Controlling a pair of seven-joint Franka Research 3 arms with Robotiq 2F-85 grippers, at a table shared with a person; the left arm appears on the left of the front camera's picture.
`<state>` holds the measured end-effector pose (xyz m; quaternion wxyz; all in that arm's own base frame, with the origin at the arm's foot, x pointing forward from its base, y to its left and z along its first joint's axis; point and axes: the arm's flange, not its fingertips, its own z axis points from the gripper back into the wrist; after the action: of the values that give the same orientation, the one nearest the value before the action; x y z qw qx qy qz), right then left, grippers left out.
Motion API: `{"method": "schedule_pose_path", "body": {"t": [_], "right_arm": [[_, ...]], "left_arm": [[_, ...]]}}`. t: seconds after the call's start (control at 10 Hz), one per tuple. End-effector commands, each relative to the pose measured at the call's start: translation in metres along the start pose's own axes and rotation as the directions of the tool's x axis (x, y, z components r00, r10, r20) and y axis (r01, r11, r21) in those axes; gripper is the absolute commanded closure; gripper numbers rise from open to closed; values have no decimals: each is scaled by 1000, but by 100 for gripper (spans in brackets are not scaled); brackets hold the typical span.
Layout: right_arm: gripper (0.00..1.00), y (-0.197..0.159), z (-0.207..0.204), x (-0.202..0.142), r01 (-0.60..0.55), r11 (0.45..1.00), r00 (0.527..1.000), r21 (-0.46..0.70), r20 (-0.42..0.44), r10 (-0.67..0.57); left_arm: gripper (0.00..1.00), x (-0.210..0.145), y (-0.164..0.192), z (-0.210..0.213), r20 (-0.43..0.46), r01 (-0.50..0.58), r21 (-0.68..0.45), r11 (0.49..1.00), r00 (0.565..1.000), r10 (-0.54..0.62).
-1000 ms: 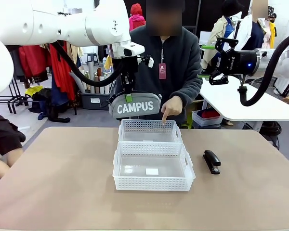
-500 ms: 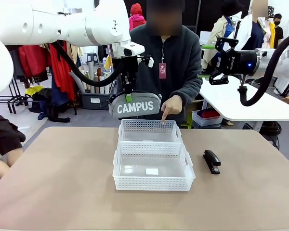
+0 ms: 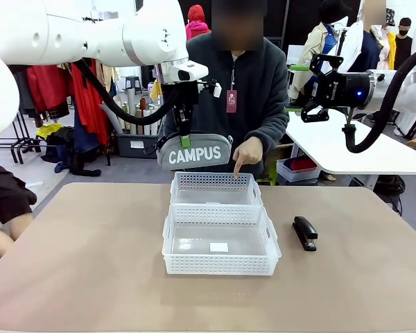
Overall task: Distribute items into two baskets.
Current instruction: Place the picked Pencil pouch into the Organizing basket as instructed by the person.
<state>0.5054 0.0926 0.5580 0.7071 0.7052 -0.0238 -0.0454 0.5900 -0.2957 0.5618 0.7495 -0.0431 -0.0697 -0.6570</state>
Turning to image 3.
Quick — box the dark grey hanging garment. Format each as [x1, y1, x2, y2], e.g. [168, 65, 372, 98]
[13, 69, 32, 112]

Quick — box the red jacket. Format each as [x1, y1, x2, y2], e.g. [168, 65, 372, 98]
[26, 65, 72, 112]

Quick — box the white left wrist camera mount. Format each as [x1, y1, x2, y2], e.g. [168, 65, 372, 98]
[196, 78, 219, 99]

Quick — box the yellow-green garment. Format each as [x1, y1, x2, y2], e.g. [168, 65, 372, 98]
[35, 123, 63, 139]

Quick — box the green plastic crate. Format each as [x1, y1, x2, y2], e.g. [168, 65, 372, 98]
[258, 161, 278, 187]

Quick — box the brown fabric roll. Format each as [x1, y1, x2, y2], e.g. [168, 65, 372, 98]
[140, 98, 148, 136]

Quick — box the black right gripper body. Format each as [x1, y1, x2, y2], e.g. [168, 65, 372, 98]
[318, 71, 372, 109]

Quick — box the tall pale cardboard tube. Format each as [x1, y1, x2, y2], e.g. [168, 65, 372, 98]
[125, 87, 137, 135]

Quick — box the black clothing pile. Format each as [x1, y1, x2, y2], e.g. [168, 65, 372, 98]
[41, 126, 102, 178]

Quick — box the person in black mask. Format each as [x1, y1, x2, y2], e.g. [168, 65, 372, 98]
[395, 17, 413, 70]

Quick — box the black hose of right arm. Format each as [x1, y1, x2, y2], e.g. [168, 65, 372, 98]
[342, 44, 416, 153]

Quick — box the mannequin with white coat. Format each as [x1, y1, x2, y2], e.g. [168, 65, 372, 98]
[343, 0, 382, 74]

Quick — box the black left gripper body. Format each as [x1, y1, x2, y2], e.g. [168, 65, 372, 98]
[162, 81, 199, 110]

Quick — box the mannequin with beige coat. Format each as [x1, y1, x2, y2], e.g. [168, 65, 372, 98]
[288, 0, 333, 101]

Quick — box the black step stool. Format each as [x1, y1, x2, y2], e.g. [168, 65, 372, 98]
[125, 75, 141, 94]

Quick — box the large white perforated plastic basket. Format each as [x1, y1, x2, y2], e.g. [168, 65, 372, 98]
[162, 204, 282, 277]

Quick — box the black metal clothes rack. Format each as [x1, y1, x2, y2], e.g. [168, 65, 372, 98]
[10, 114, 42, 164]

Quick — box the yellow hanging garment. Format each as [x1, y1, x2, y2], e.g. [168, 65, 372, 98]
[377, 31, 396, 70]

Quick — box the grey CAMPUS pencil pouch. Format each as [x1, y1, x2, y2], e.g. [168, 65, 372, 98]
[155, 133, 234, 171]

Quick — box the small white perforated plastic basket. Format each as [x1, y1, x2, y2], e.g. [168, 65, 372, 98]
[169, 171, 263, 207]

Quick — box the person in dark fleece jacket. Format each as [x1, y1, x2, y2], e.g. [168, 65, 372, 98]
[164, 0, 291, 178]

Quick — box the black bag under table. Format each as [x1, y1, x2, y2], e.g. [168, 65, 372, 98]
[374, 175, 406, 214]

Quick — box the thick grey fabric roll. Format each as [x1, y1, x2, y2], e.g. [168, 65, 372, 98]
[102, 103, 124, 135]

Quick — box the seated person in black shorts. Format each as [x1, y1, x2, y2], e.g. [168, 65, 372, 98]
[0, 140, 37, 259]

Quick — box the person's left hand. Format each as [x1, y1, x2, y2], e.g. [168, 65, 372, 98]
[233, 136, 263, 178]

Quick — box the dark grey storage bin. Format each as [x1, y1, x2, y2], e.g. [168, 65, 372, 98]
[116, 130, 166, 159]

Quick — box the long red dress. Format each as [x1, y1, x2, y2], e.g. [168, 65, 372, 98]
[71, 60, 110, 145]

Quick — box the beige hanging garment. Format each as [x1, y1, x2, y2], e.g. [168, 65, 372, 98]
[102, 65, 121, 91]

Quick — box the person's left forearm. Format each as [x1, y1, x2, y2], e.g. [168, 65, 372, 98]
[245, 103, 291, 153]

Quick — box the person in red hood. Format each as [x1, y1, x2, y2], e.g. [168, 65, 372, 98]
[185, 5, 212, 41]

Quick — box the clear box with red contents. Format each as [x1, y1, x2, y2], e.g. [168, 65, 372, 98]
[276, 156, 322, 183]

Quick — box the black stapler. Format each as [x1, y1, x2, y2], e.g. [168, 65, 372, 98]
[292, 216, 318, 252]

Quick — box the white work table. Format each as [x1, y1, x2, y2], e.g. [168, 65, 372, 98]
[286, 110, 416, 176]

